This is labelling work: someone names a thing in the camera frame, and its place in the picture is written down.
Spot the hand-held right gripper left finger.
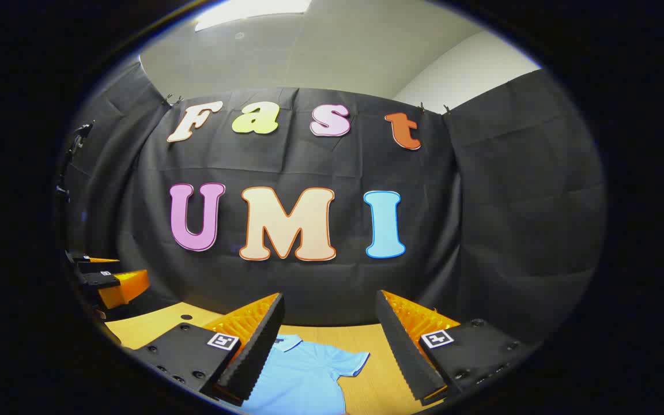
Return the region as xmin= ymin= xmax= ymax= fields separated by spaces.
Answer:
xmin=124 ymin=292 xmax=285 ymax=407

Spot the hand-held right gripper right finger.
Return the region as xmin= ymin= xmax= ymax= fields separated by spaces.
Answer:
xmin=375 ymin=289 xmax=540 ymax=404

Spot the light blue T-shirt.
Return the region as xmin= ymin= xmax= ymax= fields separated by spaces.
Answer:
xmin=243 ymin=333 xmax=371 ymax=415

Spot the black backdrop cloth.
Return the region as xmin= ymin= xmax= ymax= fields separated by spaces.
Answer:
xmin=58 ymin=58 xmax=606 ymax=346

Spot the white ceiling light panel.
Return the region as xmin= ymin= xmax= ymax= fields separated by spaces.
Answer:
xmin=195 ymin=0 xmax=312 ymax=32

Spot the black camera stand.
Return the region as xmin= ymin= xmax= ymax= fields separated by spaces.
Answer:
xmin=57 ymin=120 xmax=95 ymax=203

